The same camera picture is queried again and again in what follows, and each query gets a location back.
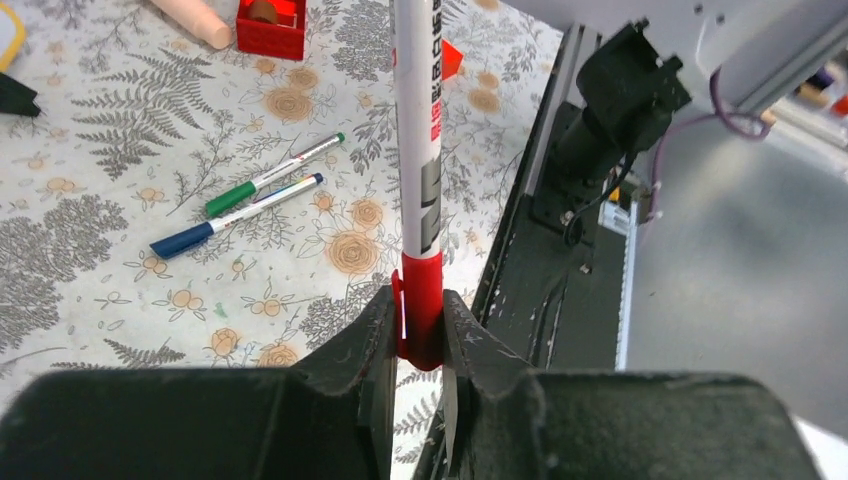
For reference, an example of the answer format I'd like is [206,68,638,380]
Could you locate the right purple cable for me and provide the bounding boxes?
[645,66,773,223]

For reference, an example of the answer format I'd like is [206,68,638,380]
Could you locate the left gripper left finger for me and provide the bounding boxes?
[1,287,396,479]

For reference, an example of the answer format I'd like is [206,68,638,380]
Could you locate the blue whiteboard marker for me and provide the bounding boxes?
[150,173,324,259]

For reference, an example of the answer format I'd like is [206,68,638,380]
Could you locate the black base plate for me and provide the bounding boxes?
[410,26,637,480]

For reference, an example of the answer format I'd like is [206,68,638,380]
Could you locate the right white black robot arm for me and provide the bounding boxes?
[516,1,847,236]

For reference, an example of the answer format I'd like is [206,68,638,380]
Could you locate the pink cylinder microphone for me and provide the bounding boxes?
[152,0,233,50]

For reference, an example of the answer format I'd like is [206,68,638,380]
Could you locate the green whiteboard marker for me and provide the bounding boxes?
[205,132,345,218]

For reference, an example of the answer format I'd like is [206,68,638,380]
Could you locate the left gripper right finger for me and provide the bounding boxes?
[443,290,819,479]

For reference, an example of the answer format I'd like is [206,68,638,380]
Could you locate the red triangular block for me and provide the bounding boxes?
[442,40,464,81]

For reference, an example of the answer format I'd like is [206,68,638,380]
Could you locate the white slotted cable duct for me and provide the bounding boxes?
[599,201,639,371]

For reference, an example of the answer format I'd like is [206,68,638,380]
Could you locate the red small box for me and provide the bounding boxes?
[236,0,307,61]

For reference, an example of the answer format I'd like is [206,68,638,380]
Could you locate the yellow framed whiteboard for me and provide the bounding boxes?
[1,3,41,118]

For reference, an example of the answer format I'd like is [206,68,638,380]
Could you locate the red whiteboard marker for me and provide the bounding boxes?
[391,0,443,371]

